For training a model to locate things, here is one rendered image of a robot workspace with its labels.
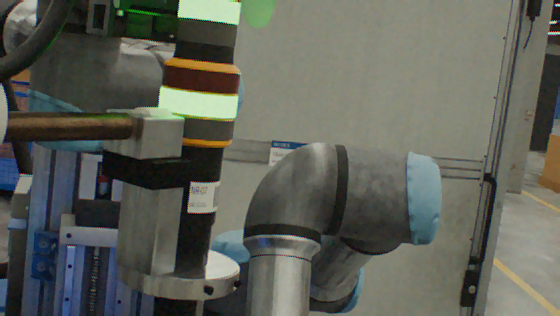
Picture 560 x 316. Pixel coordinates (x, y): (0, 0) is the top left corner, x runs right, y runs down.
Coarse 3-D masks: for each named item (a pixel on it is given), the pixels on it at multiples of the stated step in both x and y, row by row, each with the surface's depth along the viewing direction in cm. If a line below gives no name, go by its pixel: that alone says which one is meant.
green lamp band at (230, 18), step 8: (184, 0) 41; (192, 0) 41; (200, 0) 41; (208, 0) 41; (216, 0) 41; (224, 0) 41; (184, 8) 41; (192, 8) 41; (200, 8) 41; (208, 8) 41; (216, 8) 41; (224, 8) 41; (232, 8) 41; (184, 16) 41; (192, 16) 41; (200, 16) 41; (208, 16) 41; (216, 16) 41; (224, 16) 41; (232, 16) 42
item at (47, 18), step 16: (64, 0) 34; (48, 16) 34; (64, 16) 34; (48, 32) 34; (32, 48) 33; (48, 48) 34; (0, 64) 32; (16, 64) 33; (0, 80) 32; (0, 96) 32; (0, 112) 32; (0, 128) 32; (0, 144) 32
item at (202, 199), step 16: (192, 160) 42; (208, 160) 42; (192, 176) 42; (208, 176) 42; (192, 192) 42; (208, 192) 43; (192, 208) 42; (208, 208) 43; (192, 224) 42; (208, 224) 43; (192, 240) 43; (208, 240) 44; (176, 256) 43; (192, 256) 43; (160, 304) 44; (176, 304) 43; (192, 304) 44
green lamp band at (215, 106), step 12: (168, 96) 42; (180, 96) 41; (192, 96) 41; (204, 96) 41; (216, 96) 41; (228, 96) 42; (168, 108) 42; (180, 108) 41; (192, 108) 41; (204, 108) 41; (216, 108) 41; (228, 108) 42
